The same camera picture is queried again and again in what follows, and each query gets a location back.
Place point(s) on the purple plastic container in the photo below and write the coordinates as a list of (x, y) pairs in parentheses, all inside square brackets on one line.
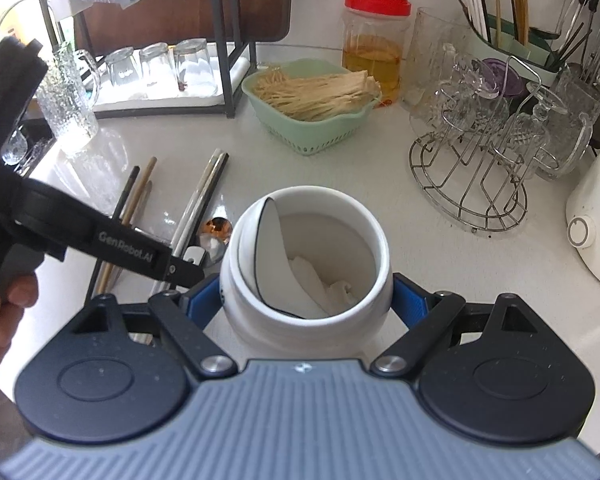
[(500, 77)]

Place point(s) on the green utensil drainer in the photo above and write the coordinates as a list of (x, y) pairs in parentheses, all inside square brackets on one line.
[(530, 55)]

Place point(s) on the red lid plastic jar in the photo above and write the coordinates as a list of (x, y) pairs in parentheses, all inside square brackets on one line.
[(375, 55)]

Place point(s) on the white tray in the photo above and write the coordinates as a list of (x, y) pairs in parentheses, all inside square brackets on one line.
[(130, 102)]

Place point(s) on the small wine glass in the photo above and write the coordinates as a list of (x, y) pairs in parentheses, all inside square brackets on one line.
[(15, 147)]

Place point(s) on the white rice cooker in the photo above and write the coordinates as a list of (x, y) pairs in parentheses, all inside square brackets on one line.
[(595, 210)]

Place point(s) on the black metal rack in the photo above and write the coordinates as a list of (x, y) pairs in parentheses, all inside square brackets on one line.
[(232, 75)]

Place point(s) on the cut glass cup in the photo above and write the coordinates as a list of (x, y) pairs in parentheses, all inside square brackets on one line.
[(527, 130)]

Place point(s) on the wooden chopstick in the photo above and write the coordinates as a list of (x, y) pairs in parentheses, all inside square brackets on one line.
[(142, 185)]

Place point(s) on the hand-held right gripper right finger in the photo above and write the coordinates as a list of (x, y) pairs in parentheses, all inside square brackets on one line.
[(405, 300)]

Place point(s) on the bunch of assorted chopsticks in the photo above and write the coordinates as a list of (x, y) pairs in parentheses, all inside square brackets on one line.
[(517, 5)]

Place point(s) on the green plastic basket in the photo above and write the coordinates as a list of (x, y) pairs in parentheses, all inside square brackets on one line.
[(320, 135)]

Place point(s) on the textured glass mug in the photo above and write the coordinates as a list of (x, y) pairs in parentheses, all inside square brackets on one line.
[(570, 120)]

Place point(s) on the thin curved faucet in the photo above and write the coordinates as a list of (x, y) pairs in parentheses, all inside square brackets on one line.
[(17, 1)]

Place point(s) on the textured glass pitcher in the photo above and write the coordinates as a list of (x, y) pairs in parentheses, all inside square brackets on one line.
[(67, 100)]

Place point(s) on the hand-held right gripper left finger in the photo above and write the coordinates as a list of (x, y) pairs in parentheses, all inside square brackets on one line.
[(197, 301)]

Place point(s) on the white paper napkin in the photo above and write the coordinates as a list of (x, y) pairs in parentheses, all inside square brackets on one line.
[(330, 285)]

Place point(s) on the white ceramic spoon dark rim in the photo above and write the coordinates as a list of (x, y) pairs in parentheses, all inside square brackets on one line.
[(270, 270)]

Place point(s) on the wooden cutting board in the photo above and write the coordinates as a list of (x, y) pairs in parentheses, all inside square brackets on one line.
[(180, 15)]

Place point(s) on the white ceramic jar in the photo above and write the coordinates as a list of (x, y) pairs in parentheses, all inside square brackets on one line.
[(300, 335)]

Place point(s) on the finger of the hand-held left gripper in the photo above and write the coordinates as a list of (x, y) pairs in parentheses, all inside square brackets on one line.
[(130, 252)]

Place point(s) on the copper spoon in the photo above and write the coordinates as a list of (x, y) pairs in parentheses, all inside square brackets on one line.
[(215, 227)]

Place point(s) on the dried noodle bundle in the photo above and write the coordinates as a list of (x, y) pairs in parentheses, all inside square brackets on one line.
[(315, 92)]

